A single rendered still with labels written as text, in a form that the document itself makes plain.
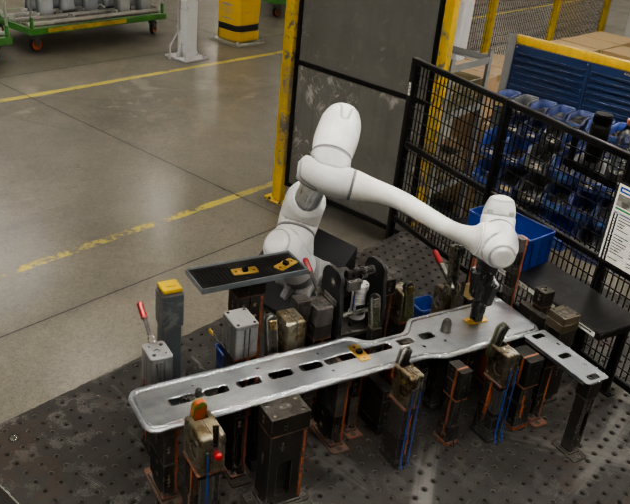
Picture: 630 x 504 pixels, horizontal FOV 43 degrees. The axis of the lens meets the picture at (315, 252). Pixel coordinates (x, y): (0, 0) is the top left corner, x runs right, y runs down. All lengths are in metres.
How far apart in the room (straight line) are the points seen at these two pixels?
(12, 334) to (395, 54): 2.69
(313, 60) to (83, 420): 3.34
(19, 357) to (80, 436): 1.63
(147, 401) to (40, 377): 1.84
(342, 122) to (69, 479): 1.35
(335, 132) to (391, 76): 2.48
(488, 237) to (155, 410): 1.06
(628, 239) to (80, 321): 2.79
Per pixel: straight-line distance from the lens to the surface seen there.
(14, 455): 2.57
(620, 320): 2.92
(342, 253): 3.16
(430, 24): 4.78
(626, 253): 2.96
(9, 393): 3.96
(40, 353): 4.19
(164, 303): 2.41
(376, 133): 5.12
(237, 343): 2.36
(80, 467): 2.50
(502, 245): 2.34
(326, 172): 2.47
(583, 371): 2.64
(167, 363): 2.31
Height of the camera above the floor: 2.40
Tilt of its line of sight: 28 degrees down
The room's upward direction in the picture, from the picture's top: 6 degrees clockwise
